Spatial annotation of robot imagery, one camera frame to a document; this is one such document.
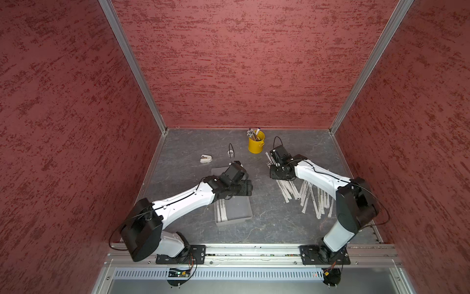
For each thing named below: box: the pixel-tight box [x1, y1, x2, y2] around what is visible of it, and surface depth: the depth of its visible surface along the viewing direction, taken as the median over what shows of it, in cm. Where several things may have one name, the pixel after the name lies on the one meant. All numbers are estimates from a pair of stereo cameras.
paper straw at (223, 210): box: [219, 199, 228, 222], surface depth 87 cm
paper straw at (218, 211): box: [216, 199, 221, 223], surface depth 87 cm
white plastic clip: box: [200, 154, 213, 164], surface depth 106 cm
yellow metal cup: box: [248, 130, 265, 154], surface depth 105 cm
